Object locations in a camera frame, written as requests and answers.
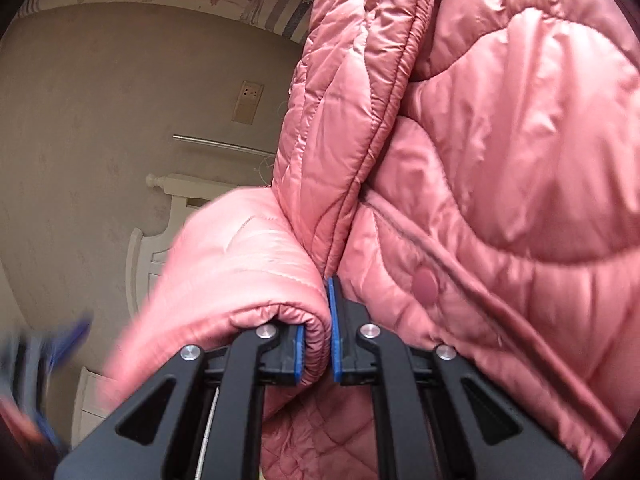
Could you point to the white bed headboard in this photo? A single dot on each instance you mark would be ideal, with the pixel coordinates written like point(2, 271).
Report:
point(145, 260)

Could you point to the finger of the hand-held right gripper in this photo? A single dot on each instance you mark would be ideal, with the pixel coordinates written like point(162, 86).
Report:
point(72, 340)

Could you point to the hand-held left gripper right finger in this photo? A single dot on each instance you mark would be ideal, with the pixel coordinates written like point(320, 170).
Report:
point(334, 340)

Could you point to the pink quilted jacket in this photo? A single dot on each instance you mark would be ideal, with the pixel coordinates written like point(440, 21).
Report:
point(500, 160)

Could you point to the thin metal rod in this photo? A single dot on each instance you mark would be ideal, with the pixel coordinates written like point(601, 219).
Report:
point(225, 143)

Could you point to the beige wall socket plate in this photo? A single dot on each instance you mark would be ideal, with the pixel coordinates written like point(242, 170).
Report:
point(248, 102)

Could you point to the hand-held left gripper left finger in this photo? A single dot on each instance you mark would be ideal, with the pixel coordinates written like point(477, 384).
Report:
point(299, 355)

